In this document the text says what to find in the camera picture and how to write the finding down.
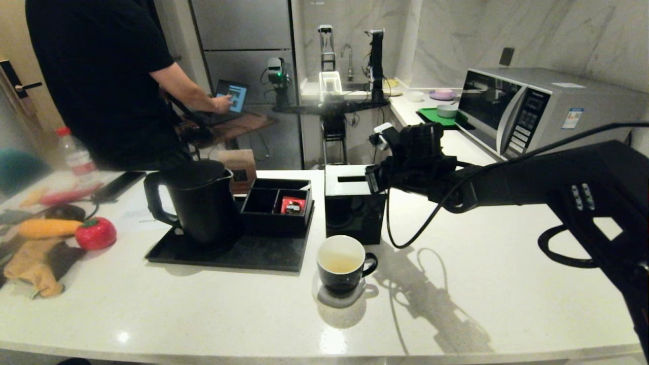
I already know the black electric kettle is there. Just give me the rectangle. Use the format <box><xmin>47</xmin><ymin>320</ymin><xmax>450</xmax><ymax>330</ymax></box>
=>
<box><xmin>143</xmin><ymin>159</ymin><xmax>242</xmax><ymax>249</ymax></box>

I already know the green cutting board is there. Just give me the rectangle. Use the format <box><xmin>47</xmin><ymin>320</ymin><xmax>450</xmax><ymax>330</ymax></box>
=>
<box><xmin>418</xmin><ymin>106</ymin><xmax>467</xmax><ymax>126</ymax></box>

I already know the black tissue box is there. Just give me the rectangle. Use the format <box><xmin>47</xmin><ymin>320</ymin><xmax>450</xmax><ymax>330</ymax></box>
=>
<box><xmin>323</xmin><ymin>163</ymin><xmax>386</xmax><ymax>245</ymax></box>

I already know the red sachet packet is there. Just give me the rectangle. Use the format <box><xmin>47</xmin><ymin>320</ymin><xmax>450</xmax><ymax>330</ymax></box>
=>
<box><xmin>280</xmin><ymin>197</ymin><xmax>307</xmax><ymax>215</ymax></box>

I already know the white dish rack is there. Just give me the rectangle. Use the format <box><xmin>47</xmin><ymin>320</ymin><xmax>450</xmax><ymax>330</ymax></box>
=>
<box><xmin>318</xmin><ymin>70</ymin><xmax>343</xmax><ymax>101</ymax></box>

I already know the black cup white inside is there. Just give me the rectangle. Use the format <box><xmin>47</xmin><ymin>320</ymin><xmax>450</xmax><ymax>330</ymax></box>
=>
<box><xmin>317</xmin><ymin>235</ymin><xmax>378</xmax><ymax>296</ymax></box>

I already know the black compartment organizer box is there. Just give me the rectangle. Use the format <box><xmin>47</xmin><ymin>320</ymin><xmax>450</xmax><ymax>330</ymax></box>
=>
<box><xmin>240</xmin><ymin>177</ymin><xmax>314</xmax><ymax>237</ymax></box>

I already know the upright black gripper stand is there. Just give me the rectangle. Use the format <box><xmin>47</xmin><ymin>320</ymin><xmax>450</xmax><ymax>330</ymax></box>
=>
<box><xmin>318</xmin><ymin>24</ymin><xmax>336</xmax><ymax>71</ymax></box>

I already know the black serving tray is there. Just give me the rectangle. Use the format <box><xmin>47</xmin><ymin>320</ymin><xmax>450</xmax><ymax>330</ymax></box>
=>
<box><xmin>145</xmin><ymin>197</ymin><xmax>315</xmax><ymax>273</ymax></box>

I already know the brown QR code sign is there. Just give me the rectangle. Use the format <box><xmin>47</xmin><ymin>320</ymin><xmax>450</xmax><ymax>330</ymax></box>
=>
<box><xmin>218</xmin><ymin>149</ymin><xmax>258</xmax><ymax>195</ymax></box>

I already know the wooden desk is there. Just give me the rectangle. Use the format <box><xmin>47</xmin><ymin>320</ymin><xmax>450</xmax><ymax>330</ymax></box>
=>
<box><xmin>175</xmin><ymin>113</ymin><xmax>278</xmax><ymax>150</ymax></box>

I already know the silver microwave oven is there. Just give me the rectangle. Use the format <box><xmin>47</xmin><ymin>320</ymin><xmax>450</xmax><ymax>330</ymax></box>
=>
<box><xmin>455</xmin><ymin>67</ymin><xmax>648</xmax><ymax>162</ymax></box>

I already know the open laptop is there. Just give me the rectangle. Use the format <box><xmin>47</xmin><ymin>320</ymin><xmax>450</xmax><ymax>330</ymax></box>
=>
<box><xmin>203</xmin><ymin>80</ymin><xmax>249</xmax><ymax>126</ymax></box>

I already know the grey refrigerator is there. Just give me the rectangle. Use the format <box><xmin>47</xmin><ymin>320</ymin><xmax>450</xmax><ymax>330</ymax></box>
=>
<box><xmin>189</xmin><ymin>0</ymin><xmax>305</xmax><ymax>169</ymax></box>

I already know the white printed paper sheet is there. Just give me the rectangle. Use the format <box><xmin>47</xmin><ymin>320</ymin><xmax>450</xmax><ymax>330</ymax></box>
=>
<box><xmin>113</xmin><ymin>200</ymin><xmax>175</xmax><ymax>233</ymax></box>

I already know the black smartphone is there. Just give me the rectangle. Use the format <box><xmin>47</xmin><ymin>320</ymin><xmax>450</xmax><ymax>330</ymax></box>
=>
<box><xmin>91</xmin><ymin>171</ymin><xmax>148</xmax><ymax>203</ymax></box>

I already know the red toy tomato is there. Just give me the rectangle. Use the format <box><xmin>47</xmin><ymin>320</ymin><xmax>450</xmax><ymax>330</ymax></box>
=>
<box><xmin>75</xmin><ymin>217</ymin><xmax>117</xmax><ymax>251</ymax></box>

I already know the person in black t-shirt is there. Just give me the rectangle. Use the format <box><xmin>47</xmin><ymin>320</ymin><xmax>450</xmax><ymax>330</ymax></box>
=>
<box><xmin>25</xmin><ymin>0</ymin><xmax>234</xmax><ymax>172</ymax></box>

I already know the plastic bottle red cap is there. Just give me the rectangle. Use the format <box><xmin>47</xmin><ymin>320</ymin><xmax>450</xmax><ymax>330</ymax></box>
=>
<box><xmin>56</xmin><ymin>127</ymin><xmax>100</xmax><ymax>178</ymax></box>

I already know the pink toy vegetable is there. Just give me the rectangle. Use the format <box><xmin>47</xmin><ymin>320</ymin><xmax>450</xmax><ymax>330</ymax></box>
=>
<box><xmin>40</xmin><ymin>185</ymin><xmax>102</xmax><ymax>206</ymax></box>

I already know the yellow toy corn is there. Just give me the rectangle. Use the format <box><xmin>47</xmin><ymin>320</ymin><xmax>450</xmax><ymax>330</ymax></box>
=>
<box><xmin>18</xmin><ymin>219</ymin><xmax>82</xmax><ymax>240</ymax></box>

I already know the tan cloth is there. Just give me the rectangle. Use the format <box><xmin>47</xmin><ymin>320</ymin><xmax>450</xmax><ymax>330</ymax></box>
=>
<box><xmin>3</xmin><ymin>238</ymin><xmax>84</xmax><ymax>299</ymax></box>

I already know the teal chair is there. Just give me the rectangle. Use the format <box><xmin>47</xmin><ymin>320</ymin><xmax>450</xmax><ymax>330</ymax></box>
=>
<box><xmin>0</xmin><ymin>148</ymin><xmax>46</xmax><ymax>192</ymax></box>

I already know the beige wooden door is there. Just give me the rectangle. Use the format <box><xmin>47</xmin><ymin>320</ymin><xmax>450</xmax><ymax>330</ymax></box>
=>
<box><xmin>0</xmin><ymin>0</ymin><xmax>64</xmax><ymax>153</ymax></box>

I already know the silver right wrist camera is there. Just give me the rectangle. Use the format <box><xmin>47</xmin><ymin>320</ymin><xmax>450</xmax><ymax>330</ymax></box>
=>
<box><xmin>369</xmin><ymin>122</ymin><xmax>401</xmax><ymax>151</ymax></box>

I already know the dark door handle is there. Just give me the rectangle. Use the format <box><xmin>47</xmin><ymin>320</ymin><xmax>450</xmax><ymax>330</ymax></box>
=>
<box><xmin>0</xmin><ymin>60</ymin><xmax>42</xmax><ymax>99</ymax></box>

